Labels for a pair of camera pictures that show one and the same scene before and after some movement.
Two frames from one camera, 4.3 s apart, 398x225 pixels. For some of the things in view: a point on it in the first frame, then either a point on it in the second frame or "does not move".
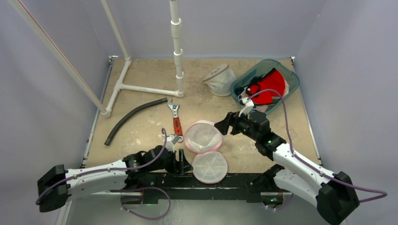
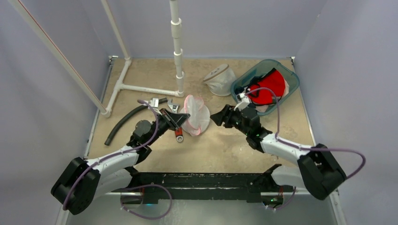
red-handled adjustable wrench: (178, 128) does not move
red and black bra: (274, 80) does not move
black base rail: (150, 188) does not move
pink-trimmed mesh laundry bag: (203, 138) -> (200, 116)
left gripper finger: (184, 165) -> (176, 119)
